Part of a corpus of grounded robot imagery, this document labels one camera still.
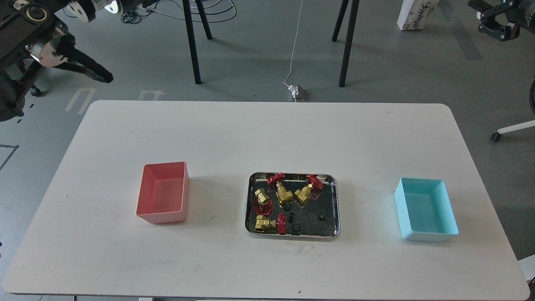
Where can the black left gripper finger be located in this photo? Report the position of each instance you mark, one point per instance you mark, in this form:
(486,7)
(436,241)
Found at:
(81,63)

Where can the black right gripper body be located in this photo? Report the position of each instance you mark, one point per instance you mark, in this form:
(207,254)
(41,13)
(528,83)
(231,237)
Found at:
(487,13)

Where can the grey floor socket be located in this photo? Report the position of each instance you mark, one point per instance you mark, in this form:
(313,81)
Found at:
(298,93)

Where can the black table leg left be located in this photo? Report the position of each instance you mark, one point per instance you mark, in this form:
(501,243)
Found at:
(190,34)

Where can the white chair base leg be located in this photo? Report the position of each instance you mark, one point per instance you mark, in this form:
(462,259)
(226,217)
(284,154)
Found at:
(496,136)

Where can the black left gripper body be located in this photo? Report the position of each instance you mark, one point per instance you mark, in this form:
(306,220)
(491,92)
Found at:
(45,49)

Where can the black table leg right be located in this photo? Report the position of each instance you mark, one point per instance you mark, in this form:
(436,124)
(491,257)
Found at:
(354,8)

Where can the brass valve red handwheel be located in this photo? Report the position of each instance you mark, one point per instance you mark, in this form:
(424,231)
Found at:
(264,204)

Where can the brass valve bottom left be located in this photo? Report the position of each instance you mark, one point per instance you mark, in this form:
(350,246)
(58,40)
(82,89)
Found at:
(264,224)

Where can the shiny metal tray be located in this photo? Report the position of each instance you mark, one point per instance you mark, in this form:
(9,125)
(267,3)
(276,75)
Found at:
(305,217)

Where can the brass valve top right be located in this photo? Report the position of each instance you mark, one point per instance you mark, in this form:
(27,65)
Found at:
(309,191)

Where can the brass valve top middle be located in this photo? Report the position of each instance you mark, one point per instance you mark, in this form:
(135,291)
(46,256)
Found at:
(283,194)

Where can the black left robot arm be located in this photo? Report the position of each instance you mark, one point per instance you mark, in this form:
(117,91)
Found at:
(32,37)

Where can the light blue plastic box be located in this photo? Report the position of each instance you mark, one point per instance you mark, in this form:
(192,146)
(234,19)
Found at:
(424,210)

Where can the white cardboard box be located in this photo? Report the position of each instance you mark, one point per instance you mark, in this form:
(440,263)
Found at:
(414,14)

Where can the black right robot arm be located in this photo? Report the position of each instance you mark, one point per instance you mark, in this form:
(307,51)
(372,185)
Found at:
(503,21)

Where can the black table leg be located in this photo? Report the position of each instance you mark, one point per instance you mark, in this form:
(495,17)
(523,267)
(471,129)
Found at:
(190,34)
(354,8)

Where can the pink plastic box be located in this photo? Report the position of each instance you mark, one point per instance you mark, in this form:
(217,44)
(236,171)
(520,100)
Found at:
(164,193)

